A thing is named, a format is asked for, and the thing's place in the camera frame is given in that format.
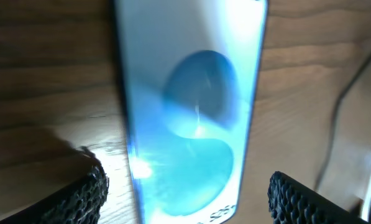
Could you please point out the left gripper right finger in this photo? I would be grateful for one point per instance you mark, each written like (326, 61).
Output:
(290, 202)

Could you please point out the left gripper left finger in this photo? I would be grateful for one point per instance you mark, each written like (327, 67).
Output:
(77, 203)

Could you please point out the blue screen smartphone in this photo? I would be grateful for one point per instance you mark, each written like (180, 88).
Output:
(189, 70)

